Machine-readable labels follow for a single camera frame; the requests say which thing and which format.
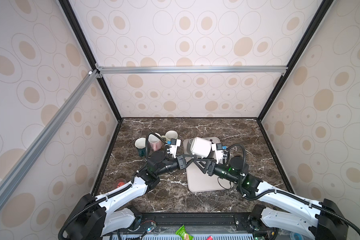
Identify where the beige plastic tray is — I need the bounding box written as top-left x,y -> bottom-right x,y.
183,137 -> 232,193

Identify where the dark green faceted mug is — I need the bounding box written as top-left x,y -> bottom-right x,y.
135,138 -> 146,159

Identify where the light green mug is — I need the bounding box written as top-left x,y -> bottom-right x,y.
161,130 -> 178,142

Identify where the aluminium rail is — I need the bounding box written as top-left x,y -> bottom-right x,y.
0,70 -> 99,211
90,65 -> 288,76

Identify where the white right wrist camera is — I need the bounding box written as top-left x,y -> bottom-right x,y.
212,143 -> 228,164

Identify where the black corner frame post left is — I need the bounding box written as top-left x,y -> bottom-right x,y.
58,0 -> 123,122

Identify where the pink faceted mug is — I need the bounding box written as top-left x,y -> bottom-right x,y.
148,133 -> 163,152

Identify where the aluminium rail left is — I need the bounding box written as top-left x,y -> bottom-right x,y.
0,70 -> 99,211

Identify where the green snack packet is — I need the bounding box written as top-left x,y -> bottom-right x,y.
175,225 -> 194,240

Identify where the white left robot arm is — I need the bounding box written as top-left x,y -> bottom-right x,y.
58,139 -> 197,240

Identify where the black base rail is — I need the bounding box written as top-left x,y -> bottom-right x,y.
101,212 -> 319,240

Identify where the black corner frame post right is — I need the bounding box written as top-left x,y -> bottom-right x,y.
257,0 -> 336,123

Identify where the clear cup with red object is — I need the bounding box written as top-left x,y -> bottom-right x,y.
114,178 -> 127,189

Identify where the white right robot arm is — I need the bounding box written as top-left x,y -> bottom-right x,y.
190,138 -> 360,240

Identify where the white mug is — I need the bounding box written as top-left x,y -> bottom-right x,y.
190,137 -> 212,158

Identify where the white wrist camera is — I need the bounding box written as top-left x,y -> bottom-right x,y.
168,139 -> 181,158
212,143 -> 228,164

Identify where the aluminium rail back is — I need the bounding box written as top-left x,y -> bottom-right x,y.
90,65 -> 288,76

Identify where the black corner frame post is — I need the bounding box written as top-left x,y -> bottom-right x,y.
257,0 -> 336,123
58,0 -> 123,122

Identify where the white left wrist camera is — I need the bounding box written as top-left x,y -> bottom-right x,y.
168,139 -> 181,158

